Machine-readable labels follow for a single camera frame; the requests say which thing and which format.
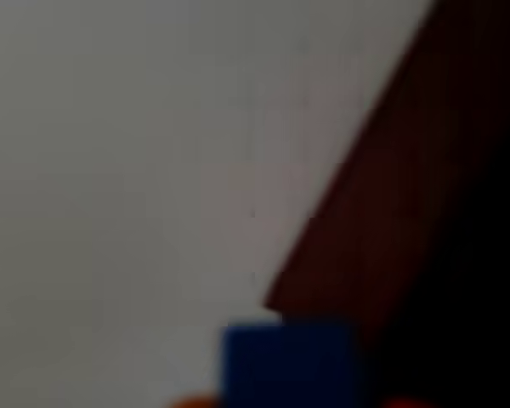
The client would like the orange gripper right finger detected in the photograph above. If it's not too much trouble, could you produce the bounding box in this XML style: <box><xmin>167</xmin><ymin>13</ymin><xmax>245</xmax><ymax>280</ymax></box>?
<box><xmin>380</xmin><ymin>395</ymin><xmax>437</xmax><ymax>408</ymax></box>

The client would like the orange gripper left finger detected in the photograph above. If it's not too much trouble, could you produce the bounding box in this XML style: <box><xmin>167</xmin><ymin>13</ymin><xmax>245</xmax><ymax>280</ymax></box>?
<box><xmin>163</xmin><ymin>394</ymin><xmax>222</xmax><ymax>408</ymax></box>

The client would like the small blue cube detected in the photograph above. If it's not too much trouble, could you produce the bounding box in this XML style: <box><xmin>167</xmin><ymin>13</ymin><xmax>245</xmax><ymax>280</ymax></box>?
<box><xmin>218</xmin><ymin>314</ymin><xmax>365</xmax><ymax>408</ymax></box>

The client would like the dark red box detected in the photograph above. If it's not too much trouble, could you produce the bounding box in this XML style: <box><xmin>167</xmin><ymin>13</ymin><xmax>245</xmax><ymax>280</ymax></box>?
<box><xmin>261</xmin><ymin>0</ymin><xmax>510</xmax><ymax>408</ymax></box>

